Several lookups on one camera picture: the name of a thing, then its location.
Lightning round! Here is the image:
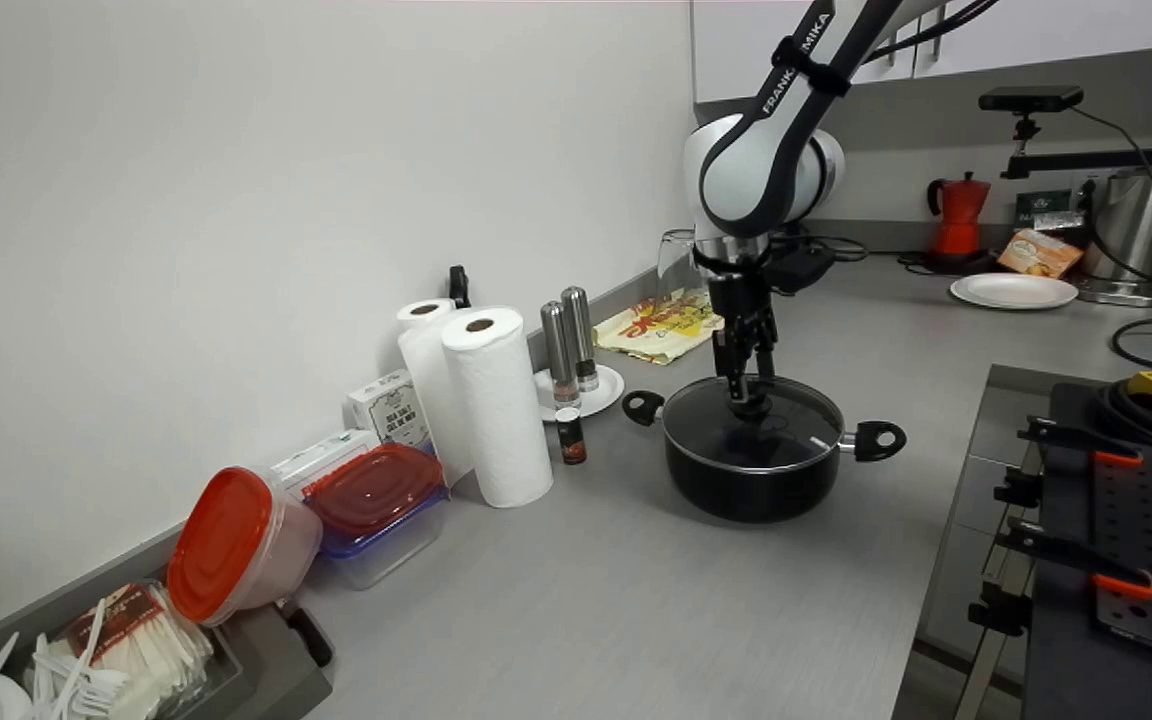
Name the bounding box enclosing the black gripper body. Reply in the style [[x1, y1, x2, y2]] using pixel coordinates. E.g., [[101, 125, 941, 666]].
[[693, 231, 777, 352]]

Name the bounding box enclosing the glass pot lid black knob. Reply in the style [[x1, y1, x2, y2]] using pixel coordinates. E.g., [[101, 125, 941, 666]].
[[662, 375, 839, 467]]

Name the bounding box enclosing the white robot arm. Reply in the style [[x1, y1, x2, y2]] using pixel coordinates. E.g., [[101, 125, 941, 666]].
[[683, 0, 941, 399]]

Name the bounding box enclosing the black cooking pot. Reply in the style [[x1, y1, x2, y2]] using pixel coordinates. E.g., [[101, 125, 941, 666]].
[[618, 392, 906, 522]]

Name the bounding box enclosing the red moka pot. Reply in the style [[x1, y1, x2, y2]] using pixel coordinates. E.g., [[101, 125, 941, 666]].
[[923, 171, 986, 259]]

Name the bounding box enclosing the flat container red lid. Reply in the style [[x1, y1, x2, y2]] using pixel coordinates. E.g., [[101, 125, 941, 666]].
[[302, 445, 448, 587]]

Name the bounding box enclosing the clear container red lid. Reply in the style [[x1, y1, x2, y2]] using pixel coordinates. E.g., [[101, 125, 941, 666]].
[[169, 467, 322, 626]]

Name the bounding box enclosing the printed yellow kitchen towel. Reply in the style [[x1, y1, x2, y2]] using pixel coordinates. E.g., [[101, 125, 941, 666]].
[[595, 286, 722, 365]]

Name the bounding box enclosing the steel grinder right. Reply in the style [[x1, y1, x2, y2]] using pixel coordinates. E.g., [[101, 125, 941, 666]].
[[560, 282, 599, 389]]

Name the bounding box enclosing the steel grinder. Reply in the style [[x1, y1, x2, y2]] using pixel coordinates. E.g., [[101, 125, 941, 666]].
[[560, 282, 599, 389], [541, 300, 578, 403]]

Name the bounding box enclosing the steel grinder left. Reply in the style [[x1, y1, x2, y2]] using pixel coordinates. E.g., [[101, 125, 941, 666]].
[[541, 300, 578, 403]]

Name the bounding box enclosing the small white saucer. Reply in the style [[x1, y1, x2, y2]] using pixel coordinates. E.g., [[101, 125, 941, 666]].
[[531, 365, 623, 419]]

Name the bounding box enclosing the small dark spice bottle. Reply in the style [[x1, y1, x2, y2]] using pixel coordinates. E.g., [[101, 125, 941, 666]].
[[557, 410, 586, 465]]

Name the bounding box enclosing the white plate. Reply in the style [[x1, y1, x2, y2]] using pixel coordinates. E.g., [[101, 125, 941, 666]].
[[948, 271, 1081, 312]]

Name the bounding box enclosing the white paper towel roll front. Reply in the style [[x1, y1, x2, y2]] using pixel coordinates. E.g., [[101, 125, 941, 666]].
[[439, 309, 553, 506]]

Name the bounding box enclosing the white paper towel roll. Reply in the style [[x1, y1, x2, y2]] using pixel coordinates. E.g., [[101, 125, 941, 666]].
[[395, 300, 470, 481], [439, 309, 553, 506]]

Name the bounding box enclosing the orange snack packet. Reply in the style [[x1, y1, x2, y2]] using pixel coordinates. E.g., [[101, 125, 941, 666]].
[[1000, 229, 1083, 279]]

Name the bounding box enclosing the dark dropper bottle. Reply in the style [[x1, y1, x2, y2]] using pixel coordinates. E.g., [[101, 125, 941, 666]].
[[448, 265, 470, 309]]

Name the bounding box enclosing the white paper towel roll back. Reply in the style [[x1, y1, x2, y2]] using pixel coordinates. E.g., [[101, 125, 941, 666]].
[[395, 300, 470, 481]]

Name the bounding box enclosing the steel electric kettle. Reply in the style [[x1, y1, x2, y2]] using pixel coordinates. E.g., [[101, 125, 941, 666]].
[[1083, 171, 1152, 309]]

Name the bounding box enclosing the tray of plastic cutlery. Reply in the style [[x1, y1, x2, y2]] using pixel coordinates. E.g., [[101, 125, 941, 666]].
[[0, 579, 328, 720]]

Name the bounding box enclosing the black camera on stand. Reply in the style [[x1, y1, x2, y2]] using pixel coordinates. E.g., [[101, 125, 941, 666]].
[[974, 84, 1152, 180]]

